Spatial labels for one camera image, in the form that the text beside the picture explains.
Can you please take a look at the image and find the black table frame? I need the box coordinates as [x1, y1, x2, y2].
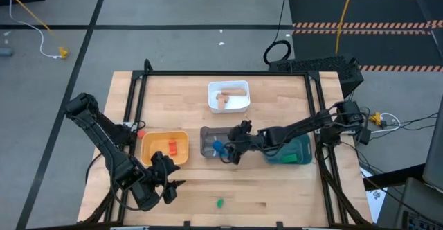
[78, 58, 373, 230]

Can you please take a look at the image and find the teal plastic bin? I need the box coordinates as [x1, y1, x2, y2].
[263, 132, 314, 166]

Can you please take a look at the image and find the black perforated box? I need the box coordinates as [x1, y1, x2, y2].
[268, 55, 365, 96]

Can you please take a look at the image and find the yellow floor cable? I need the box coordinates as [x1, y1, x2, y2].
[0, 0, 66, 53]

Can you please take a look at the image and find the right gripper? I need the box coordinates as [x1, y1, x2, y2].
[224, 119, 264, 155]

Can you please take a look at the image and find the white plastic bin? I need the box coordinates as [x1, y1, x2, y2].
[206, 80, 251, 114]

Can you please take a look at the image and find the long wooden block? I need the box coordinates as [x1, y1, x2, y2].
[220, 88, 248, 97]

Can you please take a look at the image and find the yellow plastic bin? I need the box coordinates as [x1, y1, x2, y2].
[140, 130, 190, 167]

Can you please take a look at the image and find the white paper sheet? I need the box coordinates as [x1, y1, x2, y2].
[359, 167, 386, 224]

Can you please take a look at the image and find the grey translucent plastic bin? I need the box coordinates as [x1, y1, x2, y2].
[199, 125, 243, 160]

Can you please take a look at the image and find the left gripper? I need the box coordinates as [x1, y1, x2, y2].
[138, 151, 187, 197]

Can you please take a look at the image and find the yellow hanging rope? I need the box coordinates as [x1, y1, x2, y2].
[334, 0, 357, 55]

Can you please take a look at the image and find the black hazard-striped floor mat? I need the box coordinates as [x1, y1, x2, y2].
[288, 0, 443, 73]

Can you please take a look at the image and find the black hanging cable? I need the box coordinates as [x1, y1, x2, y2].
[262, 0, 292, 66]

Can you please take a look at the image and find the white floor cable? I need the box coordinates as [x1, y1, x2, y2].
[3, 0, 60, 60]

